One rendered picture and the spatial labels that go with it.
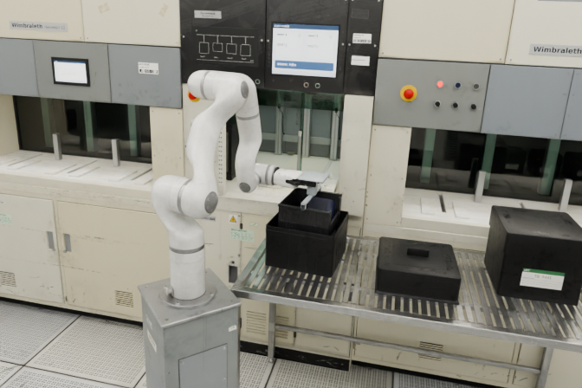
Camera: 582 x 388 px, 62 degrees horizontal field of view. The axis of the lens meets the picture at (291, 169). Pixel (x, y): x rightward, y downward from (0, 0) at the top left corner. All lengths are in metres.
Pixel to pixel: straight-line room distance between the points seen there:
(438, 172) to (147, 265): 1.61
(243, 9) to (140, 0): 0.49
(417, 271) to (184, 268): 0.81
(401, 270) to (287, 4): 1.17
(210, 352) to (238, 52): 1.24
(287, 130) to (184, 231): 1.63
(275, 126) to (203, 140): 1.51
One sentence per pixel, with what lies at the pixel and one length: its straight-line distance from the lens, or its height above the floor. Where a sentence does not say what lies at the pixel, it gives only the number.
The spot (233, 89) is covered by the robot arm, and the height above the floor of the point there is 1.47.
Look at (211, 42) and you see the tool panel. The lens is 2.23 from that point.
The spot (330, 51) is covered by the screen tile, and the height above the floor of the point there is 1.58.
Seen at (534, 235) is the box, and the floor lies 1.01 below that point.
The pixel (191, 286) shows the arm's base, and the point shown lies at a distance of 1.70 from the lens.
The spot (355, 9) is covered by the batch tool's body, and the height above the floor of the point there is 1.75.
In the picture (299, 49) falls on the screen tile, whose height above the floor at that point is 1.58.
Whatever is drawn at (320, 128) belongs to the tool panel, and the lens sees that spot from 3.07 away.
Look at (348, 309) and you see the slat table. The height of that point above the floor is 0.75.
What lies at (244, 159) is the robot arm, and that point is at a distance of 1.84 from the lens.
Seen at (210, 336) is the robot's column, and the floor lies 0.66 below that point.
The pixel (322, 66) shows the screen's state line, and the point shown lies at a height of 1.51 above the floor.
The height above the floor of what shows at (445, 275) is 0.86.
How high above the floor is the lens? 1.68
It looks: 17 degrees down
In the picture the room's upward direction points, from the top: 2 degrees clockwise
